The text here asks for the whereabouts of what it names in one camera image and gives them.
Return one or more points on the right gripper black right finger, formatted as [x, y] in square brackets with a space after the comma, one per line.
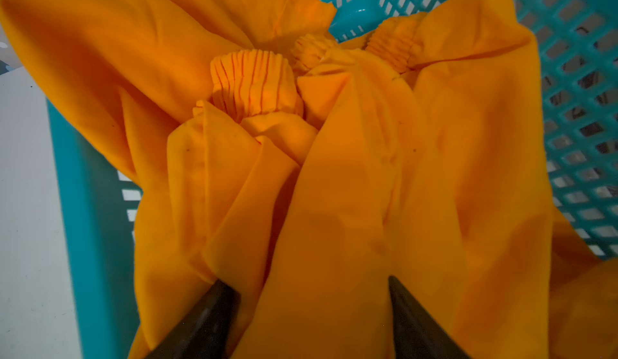
[415, 330]

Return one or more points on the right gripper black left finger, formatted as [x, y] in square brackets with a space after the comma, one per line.
[204, 331]

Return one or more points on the orange shorts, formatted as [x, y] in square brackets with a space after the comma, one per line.
[332, 186]

